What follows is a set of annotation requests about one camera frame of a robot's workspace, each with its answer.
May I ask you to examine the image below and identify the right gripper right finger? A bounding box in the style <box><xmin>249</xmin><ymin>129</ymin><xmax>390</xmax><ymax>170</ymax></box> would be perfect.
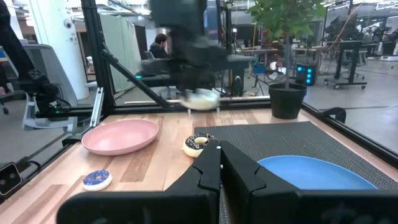
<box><xmin>221</xmin><ymin>141</ymin><xmax>398</xmax><ymax>224</ymax></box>

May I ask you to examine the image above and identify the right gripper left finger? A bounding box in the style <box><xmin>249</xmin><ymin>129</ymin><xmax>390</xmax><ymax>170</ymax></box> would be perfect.
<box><xmin>57</xmin><ymin>139</ymin><xmax>221</xmax><ymax>224</ymax></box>

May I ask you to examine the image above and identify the pale mint iced donut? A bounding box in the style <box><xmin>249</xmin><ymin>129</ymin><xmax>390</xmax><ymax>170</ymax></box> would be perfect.
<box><xmin>179</xmin><ymin>88</ymin><xmax>221</xmax><ymax>111</ymax></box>

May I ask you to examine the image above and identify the chocolate sprinkled donut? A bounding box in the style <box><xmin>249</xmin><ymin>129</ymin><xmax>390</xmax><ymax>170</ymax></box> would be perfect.
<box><xmin>182</xmin><ymin>133</ymin><xmax>218</xmax><ymax>159</ymax></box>

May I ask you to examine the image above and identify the blue plate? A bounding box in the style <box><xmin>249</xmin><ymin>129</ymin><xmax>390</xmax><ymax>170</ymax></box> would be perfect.
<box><xmin>257</xmin><ymin>155</ymin><xmax>379</xmax><ymax>191</ymax></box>

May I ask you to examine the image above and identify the dark grey woven mat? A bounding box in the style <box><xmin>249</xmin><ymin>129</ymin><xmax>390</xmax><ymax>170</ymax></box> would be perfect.
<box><xmin>194</xmin><ymin>121</ymin><xmax>398</xmax><ymax>224</ymax></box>

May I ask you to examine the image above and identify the pale green curtain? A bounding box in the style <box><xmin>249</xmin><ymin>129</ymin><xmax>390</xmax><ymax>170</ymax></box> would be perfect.
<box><xmin>99</xmin><ymin>14</ymin><xmax>143</xmax><ymax>93</ymax></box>

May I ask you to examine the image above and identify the small dark blue iced donut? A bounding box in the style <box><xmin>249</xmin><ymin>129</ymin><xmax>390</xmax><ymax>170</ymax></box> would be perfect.
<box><xmin>82</xmin><ymin>169</ymin><xmax>113</xmax><ymax>192</ymax></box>

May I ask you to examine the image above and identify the green plant in black pot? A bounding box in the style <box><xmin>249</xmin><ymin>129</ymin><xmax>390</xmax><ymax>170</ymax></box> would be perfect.
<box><xmin>247</xmin><ymin>0</ymin><xmax>327</xmax><ymax>121</ymax></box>

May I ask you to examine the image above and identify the pink plate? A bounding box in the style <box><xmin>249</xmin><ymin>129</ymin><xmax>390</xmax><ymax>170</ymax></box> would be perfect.
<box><xmin>81</xmin><ymin>118</ymin><xmax>160</xmax><ymax>156</ymax></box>

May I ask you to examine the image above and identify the silver aluminium bar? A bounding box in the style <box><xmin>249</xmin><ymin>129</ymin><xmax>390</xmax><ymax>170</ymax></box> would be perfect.
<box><xmin>89</xmin><ymin>86</ymin><xmax>105</xmax><ymax>128</ymax></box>

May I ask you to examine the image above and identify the computer tower with blue lights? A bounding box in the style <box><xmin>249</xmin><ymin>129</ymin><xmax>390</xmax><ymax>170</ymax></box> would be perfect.
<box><xmin>295</xmin><ymin>63</ymin><xmax>318</xmax><ymax>86</ymax></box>

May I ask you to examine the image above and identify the grey chair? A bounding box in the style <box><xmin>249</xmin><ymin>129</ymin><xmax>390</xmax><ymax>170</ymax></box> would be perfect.
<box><xmin>21</xmin><ymin>43</ymin><xmax>79</xmax><ymax>132</ymax></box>

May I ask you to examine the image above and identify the black device with green light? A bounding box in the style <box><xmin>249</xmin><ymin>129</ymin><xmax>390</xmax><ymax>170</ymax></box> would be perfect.
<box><xmin>17</xmin><ymin>68</ymin><xmax>65</xmax><ymax>114</ymax></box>

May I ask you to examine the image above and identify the black standing desk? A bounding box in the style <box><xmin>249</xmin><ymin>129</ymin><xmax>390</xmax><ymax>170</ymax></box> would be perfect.
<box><xmin>323</xmin><ymin>39</ymin><xmax>379</xmax><ymax>91</ymax></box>

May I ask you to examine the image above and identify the black aluminium table frame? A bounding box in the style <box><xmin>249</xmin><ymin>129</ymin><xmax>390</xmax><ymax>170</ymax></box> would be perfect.
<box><xmin>0</xmin><ymin>0</ymin><xmax>398</xmax><ymax>205</ymax></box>

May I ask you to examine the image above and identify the black frame handle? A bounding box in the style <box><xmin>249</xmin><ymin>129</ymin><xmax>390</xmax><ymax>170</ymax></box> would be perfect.
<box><xmin>321</xmin><ymin>106</ymin><xmax>347</xmax><ymax>124</ymax></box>

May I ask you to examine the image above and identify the small black camera box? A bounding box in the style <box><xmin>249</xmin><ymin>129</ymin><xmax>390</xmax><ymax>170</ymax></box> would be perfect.
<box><xmin>0</xmin><ymin>162</ymin><xmax>23</xmax><ymax>197</ymax></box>

